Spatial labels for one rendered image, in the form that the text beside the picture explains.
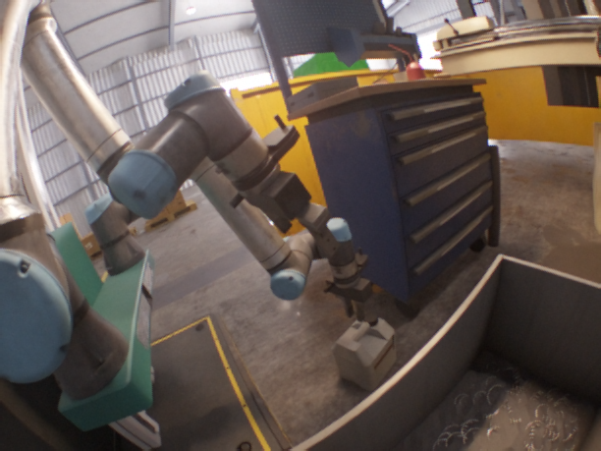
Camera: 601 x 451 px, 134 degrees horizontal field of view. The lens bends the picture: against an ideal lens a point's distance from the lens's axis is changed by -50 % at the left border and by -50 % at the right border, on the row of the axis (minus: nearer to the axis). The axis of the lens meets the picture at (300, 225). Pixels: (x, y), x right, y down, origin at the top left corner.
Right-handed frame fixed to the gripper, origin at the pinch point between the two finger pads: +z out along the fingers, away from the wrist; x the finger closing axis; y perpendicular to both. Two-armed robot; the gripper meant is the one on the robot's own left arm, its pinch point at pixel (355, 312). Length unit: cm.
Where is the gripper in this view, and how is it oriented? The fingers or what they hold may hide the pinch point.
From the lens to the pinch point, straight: 82.3
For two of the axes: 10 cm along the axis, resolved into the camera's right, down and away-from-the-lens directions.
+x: 6.7, 0.8, -7.4
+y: -6.9, 4.5, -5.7
